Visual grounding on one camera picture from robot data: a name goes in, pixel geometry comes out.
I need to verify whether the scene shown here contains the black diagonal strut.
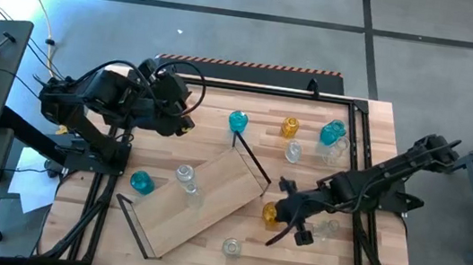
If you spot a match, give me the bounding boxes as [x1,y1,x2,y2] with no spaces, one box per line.
[0,103,75,168]

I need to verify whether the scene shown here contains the rounded teal glass vase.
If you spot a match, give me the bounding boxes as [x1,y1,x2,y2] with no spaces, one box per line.
[225,108,250,136]

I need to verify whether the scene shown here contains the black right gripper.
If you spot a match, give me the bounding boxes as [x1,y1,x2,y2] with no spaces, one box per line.
[272,176,337,250]

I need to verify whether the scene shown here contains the black hazard-striped floor mat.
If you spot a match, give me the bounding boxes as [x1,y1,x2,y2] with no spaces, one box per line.
[152,49,348,97]

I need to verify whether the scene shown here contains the narrow-neck amber glass vase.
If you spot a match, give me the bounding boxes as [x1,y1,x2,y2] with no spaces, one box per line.
[260,199,282,225]

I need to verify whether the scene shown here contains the cylindrical amber glass vase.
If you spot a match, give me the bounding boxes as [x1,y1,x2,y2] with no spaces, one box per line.
[279,115,302,141]

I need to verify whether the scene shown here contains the ribbed clear glass jar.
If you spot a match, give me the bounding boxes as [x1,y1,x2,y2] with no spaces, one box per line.
[219,236,244,261]

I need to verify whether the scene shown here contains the labelled clear glass carafe vase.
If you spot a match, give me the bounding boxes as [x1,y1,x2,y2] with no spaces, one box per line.
[181,180,206,211]

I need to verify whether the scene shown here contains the small teal glass vase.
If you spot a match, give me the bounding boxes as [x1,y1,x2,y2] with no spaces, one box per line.
[127,169,158,198]

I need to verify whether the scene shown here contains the black aluminium table frame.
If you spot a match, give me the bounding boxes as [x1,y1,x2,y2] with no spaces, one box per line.
[35,58,434,265]

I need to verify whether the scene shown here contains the wooden tray with black handles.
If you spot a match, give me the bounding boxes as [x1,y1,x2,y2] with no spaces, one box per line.
[108,116,278,265]

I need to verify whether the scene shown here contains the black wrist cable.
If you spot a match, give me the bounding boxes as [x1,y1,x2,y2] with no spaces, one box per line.
[66,47,211,123]
[264,208,300,251]

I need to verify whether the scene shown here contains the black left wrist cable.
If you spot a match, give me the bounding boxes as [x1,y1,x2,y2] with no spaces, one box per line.
[66,47,211,123]

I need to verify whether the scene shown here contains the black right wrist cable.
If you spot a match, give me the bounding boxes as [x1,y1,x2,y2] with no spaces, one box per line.
[264,208,300,251]

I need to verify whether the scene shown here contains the wide teal glass vase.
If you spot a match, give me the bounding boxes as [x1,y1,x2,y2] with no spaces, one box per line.
[318,117,350,150]

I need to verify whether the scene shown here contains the small clear glass vase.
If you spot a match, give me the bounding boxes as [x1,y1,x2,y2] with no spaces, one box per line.
[283,137,304,165]

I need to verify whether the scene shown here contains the white paper sheet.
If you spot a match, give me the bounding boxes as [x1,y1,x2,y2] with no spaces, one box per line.
[4,144,67,219]

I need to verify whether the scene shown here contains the ribbed clear glass vase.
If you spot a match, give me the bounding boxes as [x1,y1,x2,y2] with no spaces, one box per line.
[173,163,197,185]

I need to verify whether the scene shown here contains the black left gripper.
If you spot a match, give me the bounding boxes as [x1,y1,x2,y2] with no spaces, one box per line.
[145,69,202,141]

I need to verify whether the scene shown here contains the black frame handle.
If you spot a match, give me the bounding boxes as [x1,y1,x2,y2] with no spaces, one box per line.
[305,77,323,99]

